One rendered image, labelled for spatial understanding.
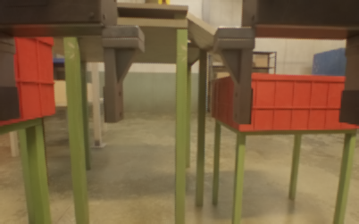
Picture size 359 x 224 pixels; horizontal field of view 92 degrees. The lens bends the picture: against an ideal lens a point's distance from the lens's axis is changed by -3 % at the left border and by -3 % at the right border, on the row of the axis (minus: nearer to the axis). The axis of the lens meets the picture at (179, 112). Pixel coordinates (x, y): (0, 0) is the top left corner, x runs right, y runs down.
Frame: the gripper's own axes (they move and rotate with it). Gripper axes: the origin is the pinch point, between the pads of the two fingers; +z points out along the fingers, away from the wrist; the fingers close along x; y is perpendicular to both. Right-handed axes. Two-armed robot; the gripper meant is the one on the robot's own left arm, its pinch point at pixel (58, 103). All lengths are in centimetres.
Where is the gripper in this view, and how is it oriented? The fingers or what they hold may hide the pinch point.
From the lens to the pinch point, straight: 25.2
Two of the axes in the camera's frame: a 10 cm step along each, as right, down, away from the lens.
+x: -10.0, -0.1, 0.1
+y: 0.1, -1.2, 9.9
